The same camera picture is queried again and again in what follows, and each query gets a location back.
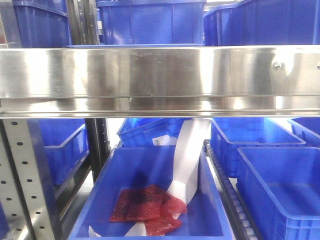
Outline steel shelf beam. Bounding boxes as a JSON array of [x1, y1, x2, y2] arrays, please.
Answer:
[[0, 45, 320, 119]]

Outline blue bin rear centre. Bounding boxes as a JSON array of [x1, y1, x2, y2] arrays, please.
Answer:
[[117, 117, 187, 148]]

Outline blue bin rear right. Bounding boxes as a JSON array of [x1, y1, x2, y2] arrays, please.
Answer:
[[210, 117, 306, 178]]

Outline blue bin with red bags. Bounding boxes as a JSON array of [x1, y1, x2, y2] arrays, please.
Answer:
[[69, 146, 232, 240]]

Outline red bubble wrap bags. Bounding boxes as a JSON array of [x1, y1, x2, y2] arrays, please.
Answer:
[[109, 184, 188, 236]]

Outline blue bin top centre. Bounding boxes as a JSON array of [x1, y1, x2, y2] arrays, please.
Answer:
[[96, 0, 206, 45]]

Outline blue bin lower left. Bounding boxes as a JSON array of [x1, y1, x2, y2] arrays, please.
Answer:
[[27, 118, 90, 187]]

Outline blue bin top right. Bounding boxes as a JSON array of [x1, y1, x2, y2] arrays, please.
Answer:
[[204, 0, 320, 46]]

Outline blue bin lower right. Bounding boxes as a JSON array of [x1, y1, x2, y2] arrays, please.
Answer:
[[237, 147, 320, 240]]

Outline blue bin top left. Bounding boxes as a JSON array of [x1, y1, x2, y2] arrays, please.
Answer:
[[12, 0, 72, 48]]

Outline roller conveyor rail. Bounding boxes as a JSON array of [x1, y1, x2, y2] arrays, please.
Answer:
[[203, 140, 262, 240]]

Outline perforated steel shelf post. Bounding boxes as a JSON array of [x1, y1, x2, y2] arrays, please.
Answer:
[[0, 119, 63, 240]]

